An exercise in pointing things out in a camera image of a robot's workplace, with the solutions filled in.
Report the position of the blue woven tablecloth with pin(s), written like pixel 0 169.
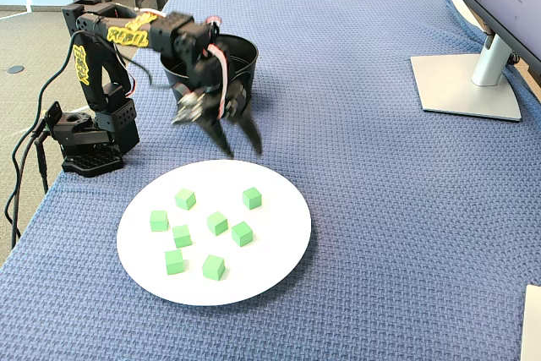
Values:
pixel 359 166

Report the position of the green cube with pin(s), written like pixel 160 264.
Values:
pixel 174 261
pixel 213 267
pixel 181 236
pixel 242 233
pixel 159 220
pixel 251 198
pixel 217 222
pixel 185 199

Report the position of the white flat board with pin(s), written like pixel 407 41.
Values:
pixel 533 327

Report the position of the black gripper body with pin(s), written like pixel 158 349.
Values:
pixel 210 113

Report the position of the silver computer monitor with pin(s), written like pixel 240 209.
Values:
pixel 465 86

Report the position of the black metal bucket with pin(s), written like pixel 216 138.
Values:
pixel 236 46

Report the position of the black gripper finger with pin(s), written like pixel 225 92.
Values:
pixel 220 135
pixel 253 130

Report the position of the round dark floor cover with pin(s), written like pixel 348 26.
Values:
pixel 16 69

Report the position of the small wrist camera board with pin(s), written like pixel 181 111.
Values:
pixel 186 109

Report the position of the white round plate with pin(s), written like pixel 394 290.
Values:
pixel 270 225

